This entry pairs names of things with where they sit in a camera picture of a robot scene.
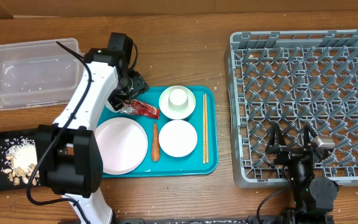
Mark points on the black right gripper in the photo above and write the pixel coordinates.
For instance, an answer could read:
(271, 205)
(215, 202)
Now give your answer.
(275, 147)

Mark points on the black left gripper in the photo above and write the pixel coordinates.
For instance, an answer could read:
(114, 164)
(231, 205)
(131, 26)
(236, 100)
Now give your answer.
(140, 84)

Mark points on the red snack wrapper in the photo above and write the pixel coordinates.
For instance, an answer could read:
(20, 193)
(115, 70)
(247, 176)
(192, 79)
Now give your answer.
(136, 107)

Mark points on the white cup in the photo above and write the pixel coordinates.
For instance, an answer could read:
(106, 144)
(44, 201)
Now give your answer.
(178, 98)

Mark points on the large white plate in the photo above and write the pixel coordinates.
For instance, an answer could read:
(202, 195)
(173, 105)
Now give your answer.
(123, 145)

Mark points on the wooden chopstick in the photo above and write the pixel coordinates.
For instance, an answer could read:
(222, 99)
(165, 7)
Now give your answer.
(206, 127)
(204, 135)

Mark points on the white napkin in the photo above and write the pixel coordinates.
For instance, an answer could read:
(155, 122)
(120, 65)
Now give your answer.
(111, 108)

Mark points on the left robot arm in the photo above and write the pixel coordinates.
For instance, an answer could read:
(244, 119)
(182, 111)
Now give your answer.
(68, 158)

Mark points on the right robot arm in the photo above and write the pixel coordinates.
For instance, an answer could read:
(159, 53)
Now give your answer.
(313, 196)

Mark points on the grey dishwasher rack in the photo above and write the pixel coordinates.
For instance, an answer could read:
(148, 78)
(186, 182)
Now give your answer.
(293, 79)

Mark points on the black waste tray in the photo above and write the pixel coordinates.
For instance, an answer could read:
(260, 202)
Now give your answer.
(8, 140)

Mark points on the orange carrot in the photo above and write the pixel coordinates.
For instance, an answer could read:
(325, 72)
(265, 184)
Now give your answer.
(155, 144)

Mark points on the clear plastic bin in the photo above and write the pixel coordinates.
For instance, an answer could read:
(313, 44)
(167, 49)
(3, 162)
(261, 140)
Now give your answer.
(39, 73)

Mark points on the teal plastic tray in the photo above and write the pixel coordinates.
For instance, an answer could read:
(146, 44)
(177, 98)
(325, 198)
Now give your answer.
(191, 164)

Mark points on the food scraps pile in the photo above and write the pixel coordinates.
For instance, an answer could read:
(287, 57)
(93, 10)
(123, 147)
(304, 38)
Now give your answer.
(19, 159)

